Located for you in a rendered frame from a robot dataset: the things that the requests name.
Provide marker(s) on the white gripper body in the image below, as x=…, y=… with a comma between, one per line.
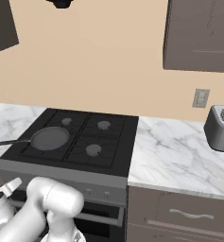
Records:
x=11, y=185

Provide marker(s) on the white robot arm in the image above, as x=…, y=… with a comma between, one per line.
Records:
x=42, y=204

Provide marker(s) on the grey stove knob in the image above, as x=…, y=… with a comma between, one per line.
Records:
x=89, y=191
x=107, y=194

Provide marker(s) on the black gas stove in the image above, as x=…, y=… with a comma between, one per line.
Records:
x=116, y=148

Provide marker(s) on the grey frying pan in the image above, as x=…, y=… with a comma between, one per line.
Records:
x=49, y=138

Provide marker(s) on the black oven door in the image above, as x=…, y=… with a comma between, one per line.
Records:
x=100, y=231

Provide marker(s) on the brown drawer front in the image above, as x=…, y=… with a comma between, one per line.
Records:
x=148, y=204

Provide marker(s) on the brown cupboard front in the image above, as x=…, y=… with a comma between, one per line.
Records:
x=154, y=234

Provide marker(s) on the black range hood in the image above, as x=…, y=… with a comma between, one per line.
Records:
x=60, y=3

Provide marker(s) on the grey toaster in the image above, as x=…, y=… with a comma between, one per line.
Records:
x=219, y=132

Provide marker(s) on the dark brown wall cupboard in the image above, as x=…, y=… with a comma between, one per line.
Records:
x=1, y=22

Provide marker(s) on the grey wall socket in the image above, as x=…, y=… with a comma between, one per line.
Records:
x=201, y=98

